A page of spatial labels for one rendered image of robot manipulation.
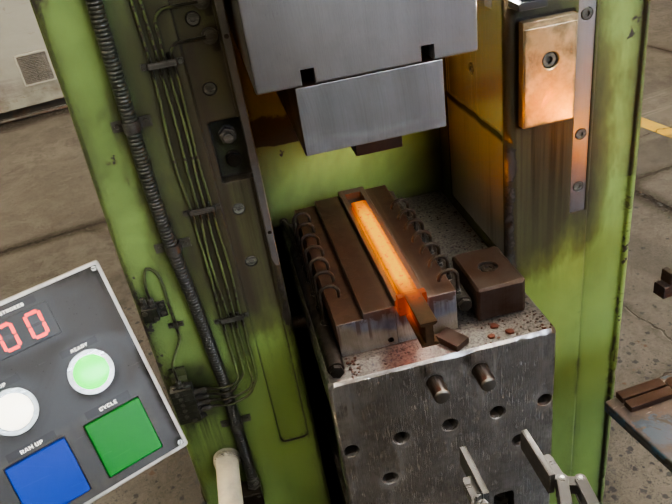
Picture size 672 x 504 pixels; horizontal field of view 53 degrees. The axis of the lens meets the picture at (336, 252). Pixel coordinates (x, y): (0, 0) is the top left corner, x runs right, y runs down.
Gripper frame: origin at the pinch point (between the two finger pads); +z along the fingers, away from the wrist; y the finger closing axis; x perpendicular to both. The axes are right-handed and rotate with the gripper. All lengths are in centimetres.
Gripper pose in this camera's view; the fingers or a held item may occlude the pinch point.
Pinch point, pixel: (503, 464)
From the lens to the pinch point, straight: 83.2
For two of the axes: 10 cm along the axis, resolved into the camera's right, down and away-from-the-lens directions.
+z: -2.1, -4.9, 8.5
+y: 9.7, -2.2, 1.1
